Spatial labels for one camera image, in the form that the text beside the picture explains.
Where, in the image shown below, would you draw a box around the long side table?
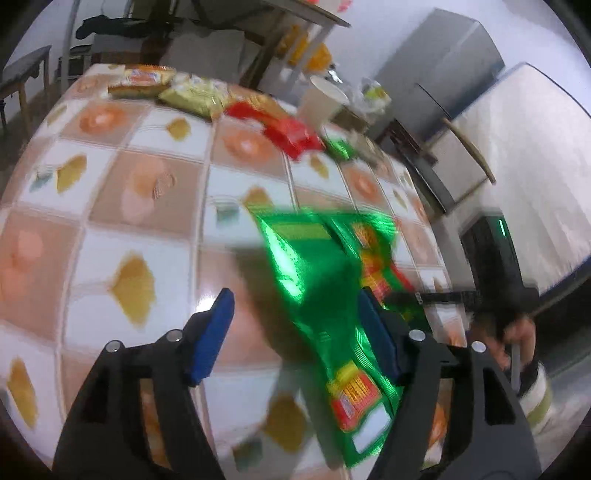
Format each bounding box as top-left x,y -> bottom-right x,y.
194,0 -> 352,93

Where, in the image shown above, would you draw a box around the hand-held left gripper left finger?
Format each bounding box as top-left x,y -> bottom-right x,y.
52,287 -> 236,480

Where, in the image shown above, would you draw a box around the clear plastic bag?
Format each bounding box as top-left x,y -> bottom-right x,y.
351,78 -> 393,116

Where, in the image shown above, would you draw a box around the grey refrigerator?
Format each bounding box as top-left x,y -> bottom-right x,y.
374,7 -> 506,139

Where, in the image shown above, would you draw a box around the green snack bag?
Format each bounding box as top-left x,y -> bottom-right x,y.
249,208 -> 432,472

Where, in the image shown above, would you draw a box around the person's right hand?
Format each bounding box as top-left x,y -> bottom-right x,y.
468,316 -> 539,371

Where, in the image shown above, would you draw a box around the black clothes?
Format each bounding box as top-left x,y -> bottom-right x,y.
76,14 -> 158,40

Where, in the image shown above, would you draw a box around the paper cup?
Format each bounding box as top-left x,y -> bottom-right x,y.
298,75 -> 350,132

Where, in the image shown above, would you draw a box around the small green packet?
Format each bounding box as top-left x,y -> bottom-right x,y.
323,136 -> 358,160

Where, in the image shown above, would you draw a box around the small yellow snack packet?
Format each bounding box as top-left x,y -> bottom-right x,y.
159,74 -> 230,118

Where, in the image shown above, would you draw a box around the white mattress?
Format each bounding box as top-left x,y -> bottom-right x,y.
434,62 -> 591,296

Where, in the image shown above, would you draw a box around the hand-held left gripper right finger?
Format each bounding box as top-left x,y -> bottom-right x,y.
358,286 -> 541,480

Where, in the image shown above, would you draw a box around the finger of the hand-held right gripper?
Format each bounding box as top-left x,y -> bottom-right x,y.
385,288 -> 481,312

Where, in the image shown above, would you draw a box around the orange biscuit packet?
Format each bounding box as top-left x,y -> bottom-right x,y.
108,65 -> 176,97

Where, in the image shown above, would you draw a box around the red snack packet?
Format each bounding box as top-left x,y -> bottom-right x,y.
225,100 -> 324,160

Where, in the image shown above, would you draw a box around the wooden chair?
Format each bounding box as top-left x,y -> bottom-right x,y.
376,115 -> 497,215
0,44 -> 54,134

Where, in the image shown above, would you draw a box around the yellow plastic bag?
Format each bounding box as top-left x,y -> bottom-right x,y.
277,25 -> 333,70

